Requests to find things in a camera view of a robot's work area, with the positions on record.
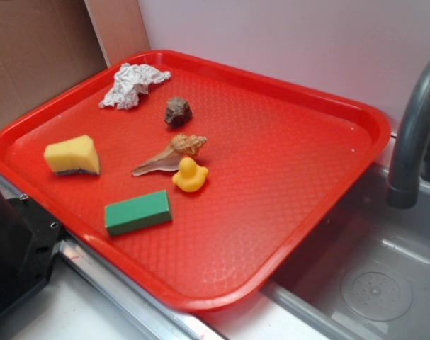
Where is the brown cardboard panel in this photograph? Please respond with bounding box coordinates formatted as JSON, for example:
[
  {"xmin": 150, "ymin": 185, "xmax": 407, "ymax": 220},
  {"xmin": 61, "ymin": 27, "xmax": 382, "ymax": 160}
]
[{"xmin": 0, "ymin": 1, "xmax": 149, "ymax": 129}]

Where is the grey plastic faucet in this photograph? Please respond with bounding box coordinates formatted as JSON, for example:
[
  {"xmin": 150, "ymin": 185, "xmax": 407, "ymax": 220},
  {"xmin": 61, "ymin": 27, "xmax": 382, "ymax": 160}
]
[{"xmin": 385, "ymin": 61, "xmax": 430, "ymax": 209}]

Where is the yellow sponge with dark base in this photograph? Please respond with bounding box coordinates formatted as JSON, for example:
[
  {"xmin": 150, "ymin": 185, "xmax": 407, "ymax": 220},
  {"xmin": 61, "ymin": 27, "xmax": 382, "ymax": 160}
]
[{"xmin": 44, "ymin": 135, "xmax": 101, "ymax": 176}]

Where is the yellow rubber duck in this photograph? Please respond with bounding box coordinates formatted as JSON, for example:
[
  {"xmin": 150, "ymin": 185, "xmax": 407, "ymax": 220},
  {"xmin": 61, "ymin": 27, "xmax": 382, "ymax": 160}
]
[{"xmin": 172, "ymin": 157, "xmax": 209, "ymax": 193}]

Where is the green rectangular block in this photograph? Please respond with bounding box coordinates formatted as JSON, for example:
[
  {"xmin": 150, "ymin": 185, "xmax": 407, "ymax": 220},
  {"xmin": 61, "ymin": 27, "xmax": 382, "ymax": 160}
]
[{"xmin": 105, "ymin": 191, "xmax": 172, "ymax": 237}]

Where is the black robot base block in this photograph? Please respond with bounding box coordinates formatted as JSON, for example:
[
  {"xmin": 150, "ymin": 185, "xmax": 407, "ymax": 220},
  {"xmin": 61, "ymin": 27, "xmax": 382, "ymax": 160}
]
[{"xmin": 0, "ymin": 191, "xmax": 64, "ymax": 319}]

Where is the striped conch seashell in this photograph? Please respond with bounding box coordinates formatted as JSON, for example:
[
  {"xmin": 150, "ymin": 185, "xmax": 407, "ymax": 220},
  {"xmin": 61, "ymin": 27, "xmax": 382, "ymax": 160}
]
[{"xmin": 131, "ymin": 133, "xmax": 208, "ymax": 176}]

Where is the crumpled white paper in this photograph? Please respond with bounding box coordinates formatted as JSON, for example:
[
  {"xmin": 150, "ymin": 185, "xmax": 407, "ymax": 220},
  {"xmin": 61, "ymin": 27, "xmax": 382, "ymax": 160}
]
[{"xmin": 98, "ymin": 63, "xmax": 171, "ymax": 110}]

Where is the brown rock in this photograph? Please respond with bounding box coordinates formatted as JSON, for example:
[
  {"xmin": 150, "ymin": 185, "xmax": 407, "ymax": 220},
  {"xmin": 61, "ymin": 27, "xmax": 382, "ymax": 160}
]
[{"xmin": 164, "ymin": 97, "xmax": 193, "ymax": 128}]

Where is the grey plastic sink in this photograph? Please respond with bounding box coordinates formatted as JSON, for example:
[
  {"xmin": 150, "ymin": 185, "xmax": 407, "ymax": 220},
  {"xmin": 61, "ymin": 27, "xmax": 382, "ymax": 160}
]
[{"xmin": 262, "ymin": 149, "xmax": 430, "ymax": 339}]

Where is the red plastic tray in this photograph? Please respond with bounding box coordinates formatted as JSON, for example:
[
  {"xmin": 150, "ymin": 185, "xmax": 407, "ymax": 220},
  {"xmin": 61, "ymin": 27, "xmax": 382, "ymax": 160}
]
[{"xmin": 0, "ymin": 50, "xmax": 390, "ymax": 312}]

